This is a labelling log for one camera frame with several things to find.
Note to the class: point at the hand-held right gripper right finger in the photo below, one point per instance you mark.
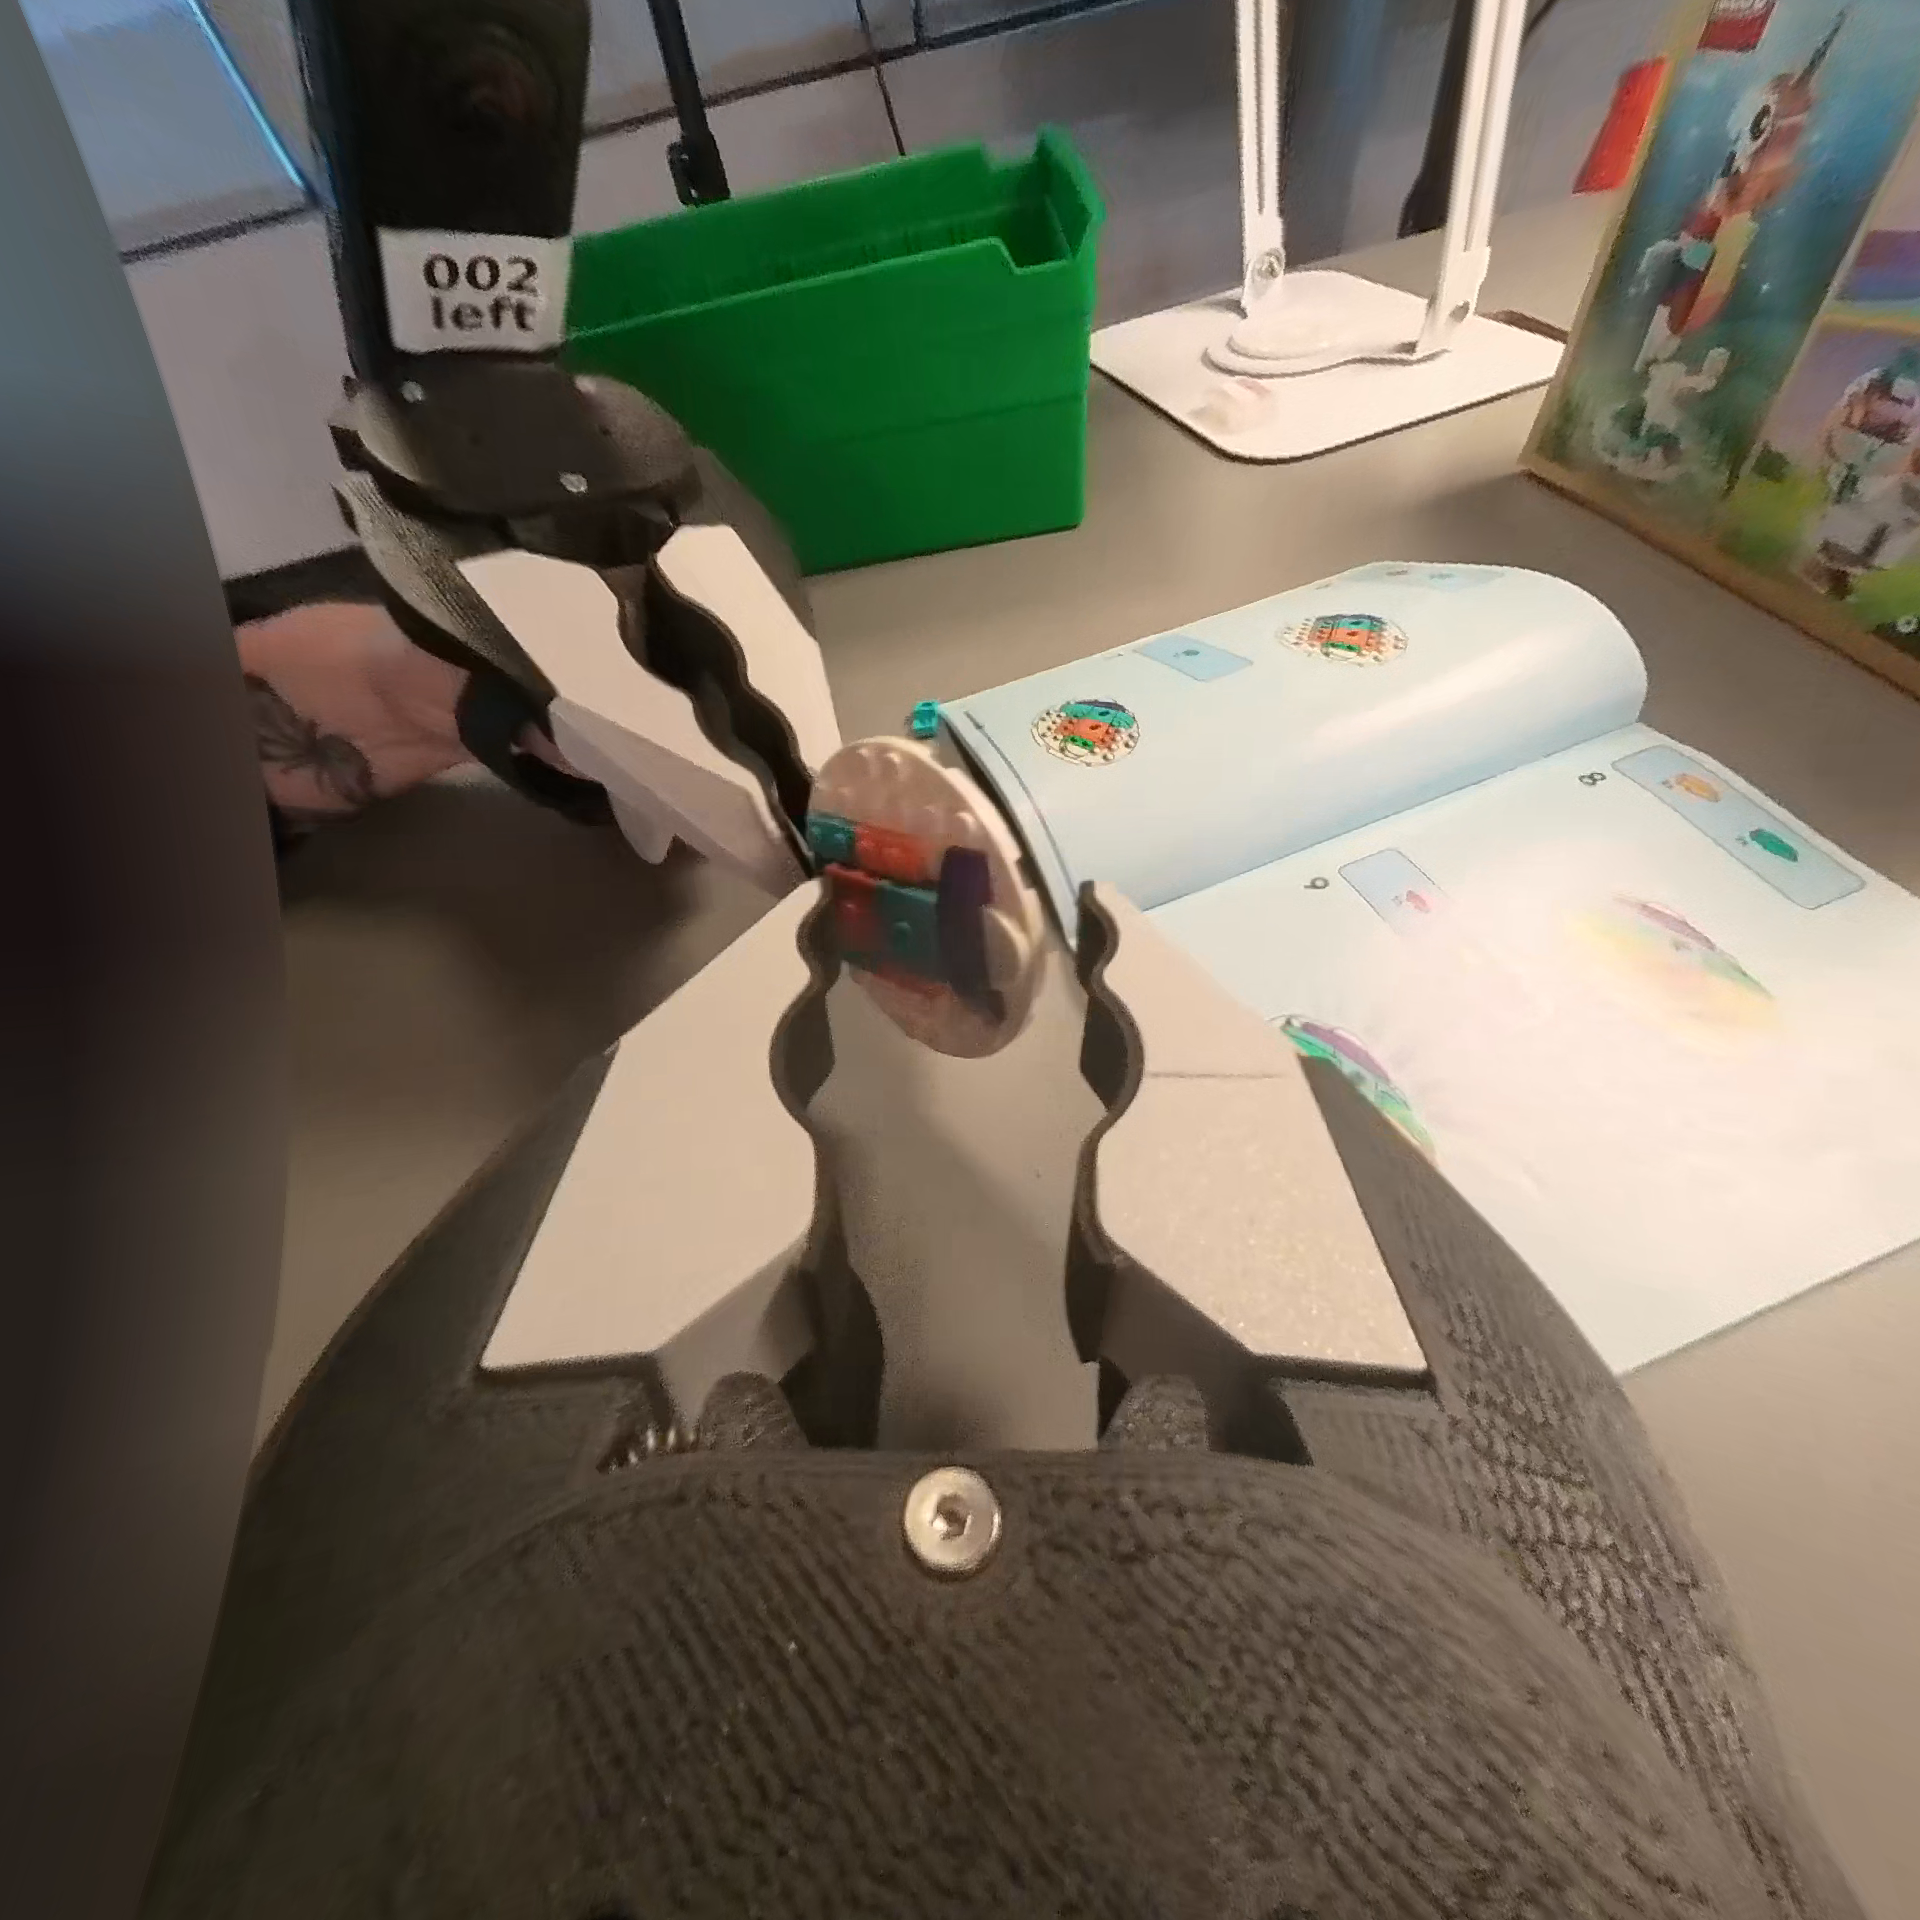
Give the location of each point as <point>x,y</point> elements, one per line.
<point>1230,1201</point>

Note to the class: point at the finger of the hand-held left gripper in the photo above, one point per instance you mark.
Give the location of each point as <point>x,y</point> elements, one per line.
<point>765,628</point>
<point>571,628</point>

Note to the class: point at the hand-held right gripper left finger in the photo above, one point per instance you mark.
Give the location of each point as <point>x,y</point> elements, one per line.
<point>661,1201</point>

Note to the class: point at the round white lego plate assembly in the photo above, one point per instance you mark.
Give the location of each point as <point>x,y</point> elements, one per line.
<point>962,810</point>

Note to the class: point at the lego set cardboard box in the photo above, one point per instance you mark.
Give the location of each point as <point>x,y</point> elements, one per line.
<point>1770,300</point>

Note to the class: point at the person's left hand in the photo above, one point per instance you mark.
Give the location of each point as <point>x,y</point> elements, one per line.
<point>375,704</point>

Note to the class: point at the black stand pole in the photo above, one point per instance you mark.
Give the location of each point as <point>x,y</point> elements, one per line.
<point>699,164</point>

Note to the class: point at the green plastic bin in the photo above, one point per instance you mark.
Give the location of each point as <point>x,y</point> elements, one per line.
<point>901,376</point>

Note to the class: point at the open light blue instruction booklet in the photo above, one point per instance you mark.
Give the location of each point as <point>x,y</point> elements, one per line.
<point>1349,779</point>

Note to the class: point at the white desk lamp stand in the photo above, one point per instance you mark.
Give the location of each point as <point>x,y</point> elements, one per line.
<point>1349,389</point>

